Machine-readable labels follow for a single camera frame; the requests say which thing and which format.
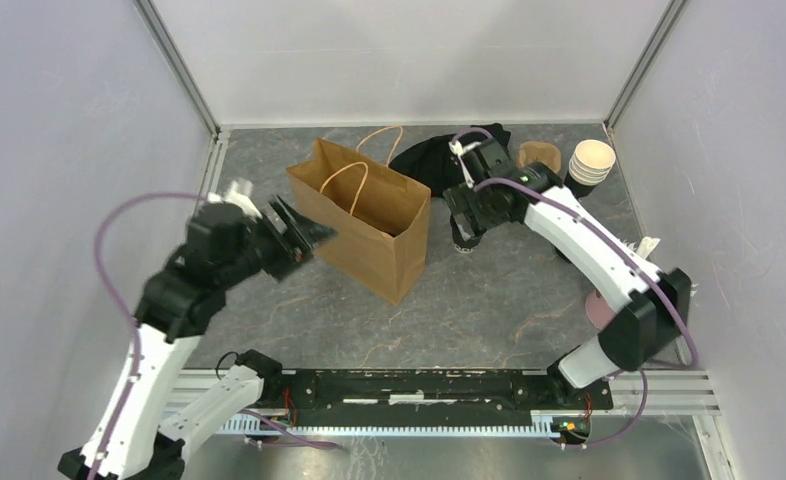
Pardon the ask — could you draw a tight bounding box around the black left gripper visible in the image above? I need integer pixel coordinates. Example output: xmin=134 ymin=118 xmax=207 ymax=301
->
xmin=221 ymin=192 xmax=339 ymax=286

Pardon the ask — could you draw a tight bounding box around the black paper coffee cup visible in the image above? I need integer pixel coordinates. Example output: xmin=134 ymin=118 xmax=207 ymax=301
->
xmin=450 ymin=220 xmax=482 ymax=254

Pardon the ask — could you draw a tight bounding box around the brown paper bag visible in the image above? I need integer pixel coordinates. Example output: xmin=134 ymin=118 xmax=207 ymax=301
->
xmin=286 ymin=138 xmax=431 ymax=304

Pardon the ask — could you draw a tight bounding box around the stack of white paper cups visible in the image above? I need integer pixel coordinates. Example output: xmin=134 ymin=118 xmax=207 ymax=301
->
xmin=564 ymin=139 xmax=617 ymax=199

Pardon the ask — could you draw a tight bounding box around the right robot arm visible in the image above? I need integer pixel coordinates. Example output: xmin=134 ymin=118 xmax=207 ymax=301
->
xmin=443 ymin=138 xmax=691 ymax=408

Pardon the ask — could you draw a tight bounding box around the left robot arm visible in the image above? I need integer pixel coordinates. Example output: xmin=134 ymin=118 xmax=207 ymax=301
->
xmin=58 ymin=194 xmax=336 ymax=479

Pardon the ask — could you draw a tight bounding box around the black cloth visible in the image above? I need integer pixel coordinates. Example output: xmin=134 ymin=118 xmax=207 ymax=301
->
xmin=390 ymin=123 xmax=511 ymax=197

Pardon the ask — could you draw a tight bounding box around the brown cardboard cup carrier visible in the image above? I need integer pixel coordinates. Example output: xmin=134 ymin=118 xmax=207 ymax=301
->
xmin=516 ymin=141 xmax=562 ymax=174

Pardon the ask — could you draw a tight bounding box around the pink straw holder cup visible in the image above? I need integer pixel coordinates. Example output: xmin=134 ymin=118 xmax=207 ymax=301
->
xmin=585 ymin=290 xmax=616 ymax=330

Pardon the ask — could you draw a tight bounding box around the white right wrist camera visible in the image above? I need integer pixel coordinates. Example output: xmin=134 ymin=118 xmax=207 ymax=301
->
xmin=449 ymin=140 xmax=478 ymax=189

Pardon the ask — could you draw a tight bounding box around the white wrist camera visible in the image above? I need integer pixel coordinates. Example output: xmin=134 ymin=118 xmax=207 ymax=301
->
xmin=449 ymin=140 xmax=478 ymax=189
xmin=206 ymin=178 xmax=261 ymax=218

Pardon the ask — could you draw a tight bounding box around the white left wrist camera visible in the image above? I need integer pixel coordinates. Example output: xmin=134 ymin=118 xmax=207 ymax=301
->
xmin=206 ymin=178 xmax=261 ymax=218

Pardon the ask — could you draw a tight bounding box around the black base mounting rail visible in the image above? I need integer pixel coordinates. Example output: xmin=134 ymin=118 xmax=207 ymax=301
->
xmin=252 ymin=369 xmax=614 ymax=427

